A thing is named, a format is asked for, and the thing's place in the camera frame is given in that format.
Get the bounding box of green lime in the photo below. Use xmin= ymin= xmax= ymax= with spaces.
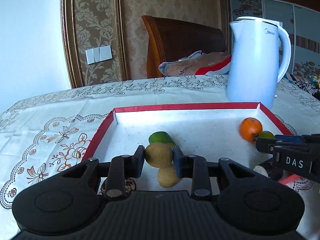
xmin=255 ymin=131 xmax=275 ymax=143
xmin=148 ymin=131 xmax=177 ymax=148

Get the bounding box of orange tangerine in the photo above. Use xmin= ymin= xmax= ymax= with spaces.
xmin=239 ymin=117 xmax=263 ymax=142

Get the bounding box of wooden wall moulding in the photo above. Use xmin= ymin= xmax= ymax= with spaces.
xmin=61 ymin=0 xmax=130 ymax=88

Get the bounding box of white electric kettle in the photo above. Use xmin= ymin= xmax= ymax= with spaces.
xmin=226 ymin=16 xmax=292 ymax=108

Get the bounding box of pinkish pillow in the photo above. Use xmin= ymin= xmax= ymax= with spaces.
xmin=158 ymin=50 xmax=232 ymax=77

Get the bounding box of sliding door wardrobe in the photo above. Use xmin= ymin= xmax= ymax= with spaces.
xmin=228 ymin=0 xmax=320 ymax=80

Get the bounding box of white wall light switch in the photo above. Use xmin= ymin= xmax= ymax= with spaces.
xmin=85 ymin=45 xmax=113 ymax=65

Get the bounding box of wooden chair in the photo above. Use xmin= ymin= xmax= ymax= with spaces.
xmin=141 ymin=15 xmax=227 ymax=78

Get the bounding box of dark cloth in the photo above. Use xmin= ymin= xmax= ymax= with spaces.
xmin=291 ymin=72 xmax=320 ymax=97

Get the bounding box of yellow-green round fruit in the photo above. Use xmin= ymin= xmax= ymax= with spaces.
xmin=145 ymin=142 xmax=174 ymax=168
xmin=157 ymin=165 xmax=182 ymax=188

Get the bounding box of colourful striped quilt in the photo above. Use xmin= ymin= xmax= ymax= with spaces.
xmin=196 ymin=56 xmax=232 ymax=76

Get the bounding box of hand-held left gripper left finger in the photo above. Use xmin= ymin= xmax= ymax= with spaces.
xmin=60 ymin=145 xmax=146 ymax=201

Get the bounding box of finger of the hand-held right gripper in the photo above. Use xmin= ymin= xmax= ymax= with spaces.
xmin=273 ymin=134 xmax=308 ymax=143
xmin=254 ymin=135 xmax=284 ymax=156

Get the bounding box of red shallow box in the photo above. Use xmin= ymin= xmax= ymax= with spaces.
xmin=85 ymin=102 xmax=302 ymax=196

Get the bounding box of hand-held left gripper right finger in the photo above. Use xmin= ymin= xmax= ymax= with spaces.
xmin=172 ymin=145 xmax=256 ymax=201

